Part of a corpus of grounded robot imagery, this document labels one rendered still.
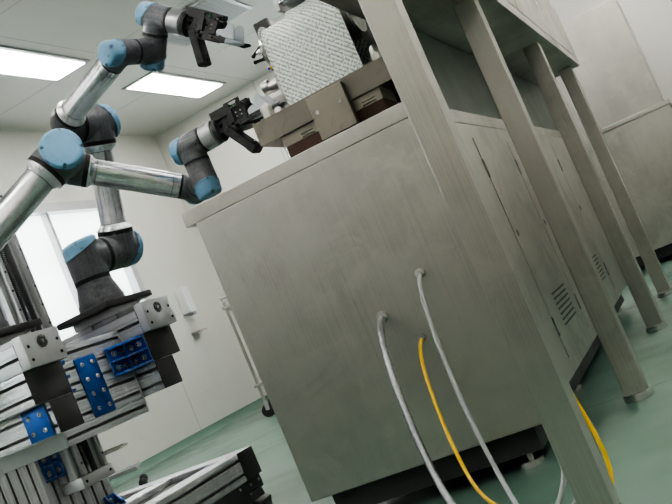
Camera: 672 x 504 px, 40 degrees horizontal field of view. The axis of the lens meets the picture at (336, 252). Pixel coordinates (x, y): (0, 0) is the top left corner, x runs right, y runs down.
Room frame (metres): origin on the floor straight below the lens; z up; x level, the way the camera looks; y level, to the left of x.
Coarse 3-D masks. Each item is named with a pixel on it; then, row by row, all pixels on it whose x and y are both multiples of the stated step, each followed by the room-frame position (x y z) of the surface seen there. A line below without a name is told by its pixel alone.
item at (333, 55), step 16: (336, 32) 2.42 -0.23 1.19; (304, 48) 2.46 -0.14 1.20; (320, 48) 2.44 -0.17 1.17; (336, 48) 2.43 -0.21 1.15; (352, 48) 2.41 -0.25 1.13; (272, 64) 2.50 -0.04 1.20; (288, 64) 2.48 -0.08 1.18; (304, 64) 2.46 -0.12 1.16; (320, 64) 2.45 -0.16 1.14; (336, 64) 2.43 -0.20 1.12; (352, 64) 2.42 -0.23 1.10; (288, 80) 2.49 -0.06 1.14; (304, 80) 2.47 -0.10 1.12; (320, 80) 2.46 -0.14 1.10; (288, 96) 2.49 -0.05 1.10; (304, 96) 2.48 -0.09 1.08
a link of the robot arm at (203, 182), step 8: (192, 160) 2.59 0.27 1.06; (200, 160) 2.59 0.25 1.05; (208, 160) 2.61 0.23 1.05; (192, 168) 2.59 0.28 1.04; (200, 168) 2.59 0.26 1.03; (208, 168) 2.60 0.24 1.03; (192, 176) 2.60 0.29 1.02; (200, 176) 2.59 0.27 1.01; (208, 176) 2.59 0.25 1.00; (216, 176) 2.61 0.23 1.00; (192, 184) 2.61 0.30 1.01; (200, 184) 2.59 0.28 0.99; (208, 184) 2.59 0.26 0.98; (216, 184) 2.60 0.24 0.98; (192, 192) 2.67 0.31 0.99; (200, 192) 2.59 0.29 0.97; (208, 192) 2.59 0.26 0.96; (216, 192) 2.61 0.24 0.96
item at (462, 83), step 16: (416, 32) 2.51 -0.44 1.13; (432, 48) 2.61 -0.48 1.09; (448, 48) 2.82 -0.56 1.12; (432, 64) 2.53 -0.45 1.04; (448, 64) 2.72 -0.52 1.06; (464, 64) 2.95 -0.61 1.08; (448, 80) 2.64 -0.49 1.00; (464, 80) 2.85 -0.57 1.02; (480, 80) 3.09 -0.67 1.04; (448, 96) 2.55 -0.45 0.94; (464, 96) 2.75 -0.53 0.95; (480, 96) 2.98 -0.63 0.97; (528, 96) 3.98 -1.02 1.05; (480, 112) 2.87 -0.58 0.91; (496, 112) 3.13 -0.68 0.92; (528, 112) 3.79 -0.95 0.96; (544, 112) 4.24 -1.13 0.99
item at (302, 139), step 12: (360, 96) 2.23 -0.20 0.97; (372, 96) 2.22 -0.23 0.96; (384, 96) 2.22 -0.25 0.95; (360, 108) 2.23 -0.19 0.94; (372, 108) 2.23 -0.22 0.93; (384, 108) 2.22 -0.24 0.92; (360, 120) 2.24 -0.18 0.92; (300, 132) 2.30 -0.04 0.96; (312, 132) 2.30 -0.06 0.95; (288, 144) 2.31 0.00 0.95; (300, 144) 2.30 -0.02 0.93; (312, 144) 2.29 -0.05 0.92
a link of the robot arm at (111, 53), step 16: (112, 48) 2.56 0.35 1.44; (128, 48) 2.59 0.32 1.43; (96, 64) 2.64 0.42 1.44; (112, 64) 2.58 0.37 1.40; (128, 64) 2.63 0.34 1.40; (96, 80) 2.66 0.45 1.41; (112, 80) 2.67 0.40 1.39; (80, 96) 2.71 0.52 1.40; (96, 96) 2.71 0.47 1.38; (64, 112) 2.78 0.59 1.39; (80, 112) 2.76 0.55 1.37; (64, 128) 2.81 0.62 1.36; (80, 128) 2.85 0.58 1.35
